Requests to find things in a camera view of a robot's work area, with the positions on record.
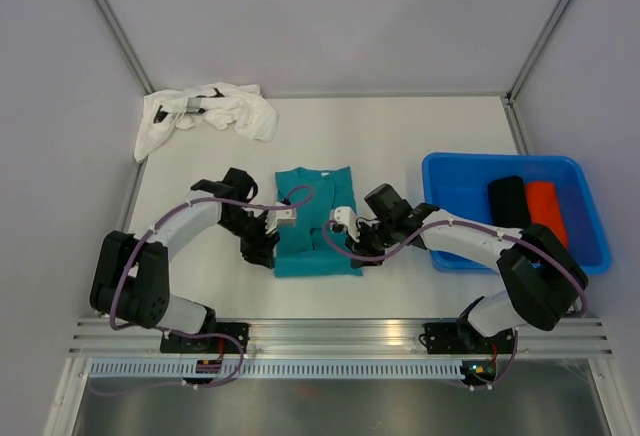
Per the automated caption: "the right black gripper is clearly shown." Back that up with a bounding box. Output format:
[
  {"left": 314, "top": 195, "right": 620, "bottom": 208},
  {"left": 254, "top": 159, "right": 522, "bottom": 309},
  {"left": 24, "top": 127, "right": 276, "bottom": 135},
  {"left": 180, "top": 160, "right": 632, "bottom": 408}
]
[{"left": 344, "top": 218, "right": 396, "bottom": 268}]

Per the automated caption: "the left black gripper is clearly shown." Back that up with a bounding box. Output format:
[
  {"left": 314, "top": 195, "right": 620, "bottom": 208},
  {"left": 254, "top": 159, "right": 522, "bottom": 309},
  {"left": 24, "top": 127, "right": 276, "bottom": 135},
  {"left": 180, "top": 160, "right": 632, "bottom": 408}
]
[{"left": 216, "top": 209, "right": 280, "bottom": 271}]

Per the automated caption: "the teal t-shirt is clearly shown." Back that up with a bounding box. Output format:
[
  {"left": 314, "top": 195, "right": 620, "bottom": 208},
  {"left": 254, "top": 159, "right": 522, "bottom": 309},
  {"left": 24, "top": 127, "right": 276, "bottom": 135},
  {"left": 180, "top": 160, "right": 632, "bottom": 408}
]
[{"left": 274, "top": 167, "right": 363, "bottom": 278}]

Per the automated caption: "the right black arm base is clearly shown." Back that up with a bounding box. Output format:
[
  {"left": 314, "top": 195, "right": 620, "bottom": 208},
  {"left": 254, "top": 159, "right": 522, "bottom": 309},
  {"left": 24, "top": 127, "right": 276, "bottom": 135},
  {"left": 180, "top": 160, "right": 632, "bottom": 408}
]
[{"left": 418, "top": 321, "right": 515, "bottom": 355}]

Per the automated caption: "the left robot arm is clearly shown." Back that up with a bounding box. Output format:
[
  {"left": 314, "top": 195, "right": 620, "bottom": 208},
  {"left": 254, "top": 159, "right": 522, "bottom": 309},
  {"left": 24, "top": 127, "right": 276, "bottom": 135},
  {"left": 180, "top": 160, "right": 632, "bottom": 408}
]
[{"left": 89, "top": 168, "right": 279, "bottom": 352}]

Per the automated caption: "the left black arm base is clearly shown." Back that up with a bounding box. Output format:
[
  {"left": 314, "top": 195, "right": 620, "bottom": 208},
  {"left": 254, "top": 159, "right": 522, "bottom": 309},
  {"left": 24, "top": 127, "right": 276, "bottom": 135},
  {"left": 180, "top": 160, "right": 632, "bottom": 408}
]
[{"left": 160, "top": 322, "right": 250, "bottom": 355}]

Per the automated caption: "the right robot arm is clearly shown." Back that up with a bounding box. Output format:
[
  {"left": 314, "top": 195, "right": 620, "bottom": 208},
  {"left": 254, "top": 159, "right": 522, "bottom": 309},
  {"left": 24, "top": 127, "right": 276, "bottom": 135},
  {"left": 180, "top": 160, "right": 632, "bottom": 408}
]
[{"left": 331, "top": 184, "right": 588, "bottom": 351}]

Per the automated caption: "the blue plastic bin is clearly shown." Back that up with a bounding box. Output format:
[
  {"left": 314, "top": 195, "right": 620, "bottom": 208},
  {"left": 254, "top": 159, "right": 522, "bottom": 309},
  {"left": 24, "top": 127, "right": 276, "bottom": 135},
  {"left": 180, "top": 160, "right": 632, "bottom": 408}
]
[{"left": 422, "top": 152, "right": 611, "bottom": 276}]

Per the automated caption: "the rolled black t-shirt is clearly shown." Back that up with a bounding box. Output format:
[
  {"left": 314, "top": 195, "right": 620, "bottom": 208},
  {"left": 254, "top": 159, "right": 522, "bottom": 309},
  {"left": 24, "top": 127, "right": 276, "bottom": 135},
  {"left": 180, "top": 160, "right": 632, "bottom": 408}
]
[{"left": 487, "top": 176, "right": 531, "bottom": 229}]

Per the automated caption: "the white t-shirt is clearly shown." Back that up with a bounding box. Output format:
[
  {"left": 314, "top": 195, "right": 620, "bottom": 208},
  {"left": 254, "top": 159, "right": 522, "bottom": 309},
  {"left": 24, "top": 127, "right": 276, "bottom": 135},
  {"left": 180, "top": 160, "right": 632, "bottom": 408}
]
[{"left": 133, "top": 82, "right": 279, "bottom": 163}]

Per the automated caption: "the rolled orange t-shirt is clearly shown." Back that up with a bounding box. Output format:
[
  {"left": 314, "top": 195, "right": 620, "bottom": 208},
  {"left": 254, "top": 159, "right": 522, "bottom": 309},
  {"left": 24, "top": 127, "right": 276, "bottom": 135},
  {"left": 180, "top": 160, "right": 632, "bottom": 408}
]
[{"left": 525, "top": 181, "right": 569, "bottom": 248}]

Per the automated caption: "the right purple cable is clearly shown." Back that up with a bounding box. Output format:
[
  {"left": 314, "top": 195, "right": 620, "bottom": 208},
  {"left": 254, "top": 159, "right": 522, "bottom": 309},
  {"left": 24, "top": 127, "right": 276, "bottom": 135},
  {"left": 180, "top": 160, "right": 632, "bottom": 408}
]
[{"left": 322, "top": 219, "right": 589, "bottom": 391}]

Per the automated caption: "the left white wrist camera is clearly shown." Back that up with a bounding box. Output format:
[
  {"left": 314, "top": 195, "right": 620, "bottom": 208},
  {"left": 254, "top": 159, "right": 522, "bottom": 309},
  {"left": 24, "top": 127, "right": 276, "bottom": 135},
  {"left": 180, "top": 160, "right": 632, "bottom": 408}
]
[{"left": 265, "top": 209, "right": 297, "bottom": 234}]

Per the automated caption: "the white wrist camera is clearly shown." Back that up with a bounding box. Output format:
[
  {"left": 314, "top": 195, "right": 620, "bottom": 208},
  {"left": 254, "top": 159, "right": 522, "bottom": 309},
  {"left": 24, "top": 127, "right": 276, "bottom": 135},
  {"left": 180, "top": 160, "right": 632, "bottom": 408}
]
[
  {"left": 330, "top": 206, "right": 360, "bottom": 242},
  {"left": 265, "top": 209, "right": 297, "bottom": 234}
]

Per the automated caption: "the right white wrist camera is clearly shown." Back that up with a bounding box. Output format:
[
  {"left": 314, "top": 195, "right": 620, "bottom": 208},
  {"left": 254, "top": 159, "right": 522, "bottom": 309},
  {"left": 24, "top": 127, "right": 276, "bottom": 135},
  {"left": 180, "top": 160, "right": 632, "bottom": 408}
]
[{"left": 330, "top": 206, "right": 360, "bottom": 242}]

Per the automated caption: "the aluminium mounting rail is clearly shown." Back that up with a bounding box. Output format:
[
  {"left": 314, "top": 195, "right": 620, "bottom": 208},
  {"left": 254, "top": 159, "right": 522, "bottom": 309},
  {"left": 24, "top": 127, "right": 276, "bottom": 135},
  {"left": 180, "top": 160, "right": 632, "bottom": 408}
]
[{"left": 66, "top": 318, "right": 613, "bottom": 360}]

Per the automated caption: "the white slotted cable duct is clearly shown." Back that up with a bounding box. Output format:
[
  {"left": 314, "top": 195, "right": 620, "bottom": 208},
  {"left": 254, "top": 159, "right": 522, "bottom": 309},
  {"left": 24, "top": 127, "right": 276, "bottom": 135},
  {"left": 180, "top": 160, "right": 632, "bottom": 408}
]
[{"left": 89, "top": 358, "right": 463, "bottom": 380}]

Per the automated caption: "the right aluminium frame post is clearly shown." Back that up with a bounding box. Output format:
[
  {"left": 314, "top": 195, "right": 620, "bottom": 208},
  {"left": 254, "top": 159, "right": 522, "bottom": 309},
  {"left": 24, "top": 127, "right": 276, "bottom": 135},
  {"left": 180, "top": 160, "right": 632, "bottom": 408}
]
[{"left": 506, "top": 0, "right": 575, "bottom": 105}]

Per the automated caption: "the aluminium frame post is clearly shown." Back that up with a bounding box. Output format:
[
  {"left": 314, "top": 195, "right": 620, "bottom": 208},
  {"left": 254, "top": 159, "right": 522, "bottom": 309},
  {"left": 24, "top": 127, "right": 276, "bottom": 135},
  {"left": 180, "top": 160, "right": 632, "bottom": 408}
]
[
  {"left": 91, "top": 0, "right": 155, "bottom": 95},
  {"left": 506, "top": 0, "right": 575, "bottom": 105}
]

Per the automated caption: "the left aluminium frame post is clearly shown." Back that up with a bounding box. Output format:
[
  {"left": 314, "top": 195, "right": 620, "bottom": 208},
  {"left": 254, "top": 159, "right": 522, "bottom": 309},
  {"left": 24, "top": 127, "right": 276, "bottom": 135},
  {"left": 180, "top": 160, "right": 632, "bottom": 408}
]
[{"left": 91, "top": 0, "right": 155, "bottom": 95}]

